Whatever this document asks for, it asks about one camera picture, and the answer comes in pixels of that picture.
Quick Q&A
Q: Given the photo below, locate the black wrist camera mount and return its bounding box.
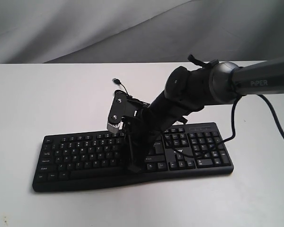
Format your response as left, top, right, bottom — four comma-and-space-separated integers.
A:
107, 90, 144, 133

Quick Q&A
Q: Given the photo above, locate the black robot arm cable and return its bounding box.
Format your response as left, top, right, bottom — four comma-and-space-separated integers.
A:
163, 94, 284, 166

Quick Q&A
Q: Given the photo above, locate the black USB cable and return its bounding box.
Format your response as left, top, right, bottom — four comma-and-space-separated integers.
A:
112, 78, 152, 105

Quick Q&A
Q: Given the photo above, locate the black computer keyboard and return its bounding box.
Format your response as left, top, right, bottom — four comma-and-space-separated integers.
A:
32, 122, 234, 192

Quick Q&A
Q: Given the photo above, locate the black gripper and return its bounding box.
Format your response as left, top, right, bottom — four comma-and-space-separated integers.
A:
122, 107, 166, 173

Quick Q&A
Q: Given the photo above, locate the grey backdrop cloth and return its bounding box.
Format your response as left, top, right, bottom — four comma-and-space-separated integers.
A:
0, 0, 284, 64

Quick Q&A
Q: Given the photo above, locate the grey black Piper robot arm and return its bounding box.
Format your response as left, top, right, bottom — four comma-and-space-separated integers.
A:
123, 55, 284, 173

